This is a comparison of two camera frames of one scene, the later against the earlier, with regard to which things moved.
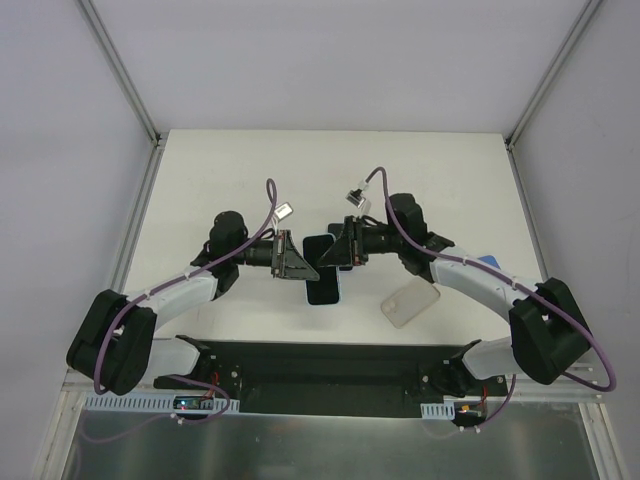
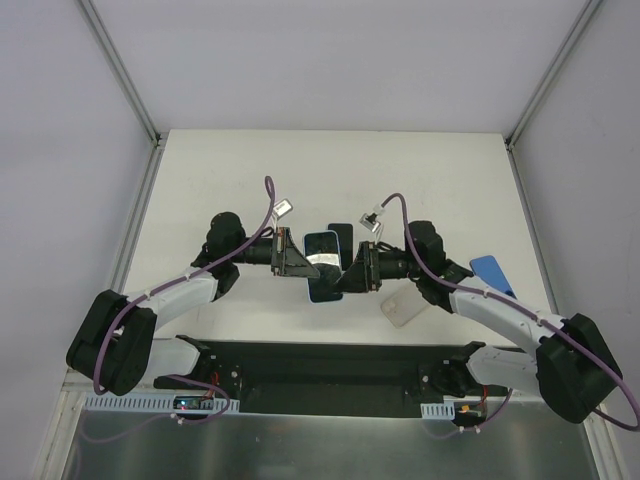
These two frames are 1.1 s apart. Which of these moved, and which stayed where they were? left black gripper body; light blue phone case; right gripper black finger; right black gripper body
Moved: right black gripper body; right gripper black finger
Stayed: light blue phone case; left black gripper body
